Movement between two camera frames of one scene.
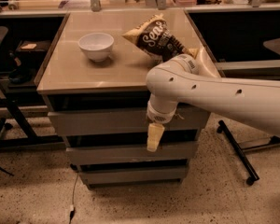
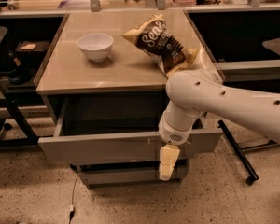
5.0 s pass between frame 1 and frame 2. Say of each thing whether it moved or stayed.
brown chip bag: stayed
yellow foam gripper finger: moved
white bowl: stayed
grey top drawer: moved
